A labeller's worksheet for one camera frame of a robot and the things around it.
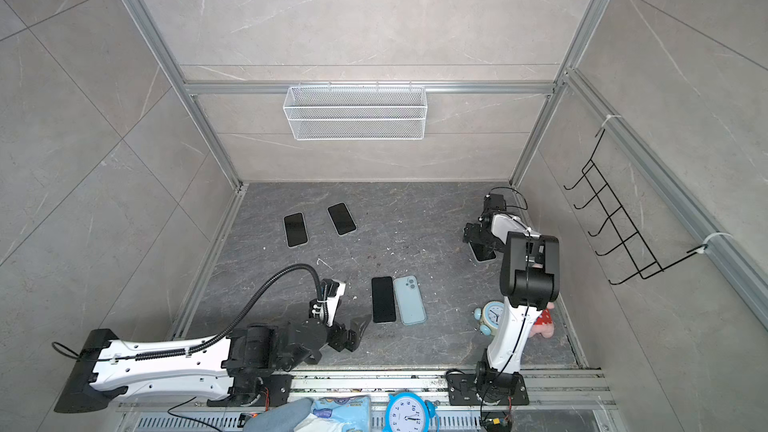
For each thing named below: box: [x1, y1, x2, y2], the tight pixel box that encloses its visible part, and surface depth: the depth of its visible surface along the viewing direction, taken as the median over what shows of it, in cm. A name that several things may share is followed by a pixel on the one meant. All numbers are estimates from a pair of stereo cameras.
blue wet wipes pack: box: [293, 395, 373, 432], surface depth 66 cm
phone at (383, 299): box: [371, 276, 396, 323], surface depth 92 cm
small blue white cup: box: [473, 300, 505, 336], surface depth 84 cm
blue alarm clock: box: [384, 391, 440, 432], surface depth 70 cm
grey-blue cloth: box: [242, 397, 314, 432], surface depth 69 cm
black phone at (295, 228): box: [283, 212, 309, 249], surface depth 106 cm
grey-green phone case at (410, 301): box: [393, 275, 427, 326], surface depth 90 cm
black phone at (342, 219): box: [327, 202, 358, 237], surface depth 109 cm
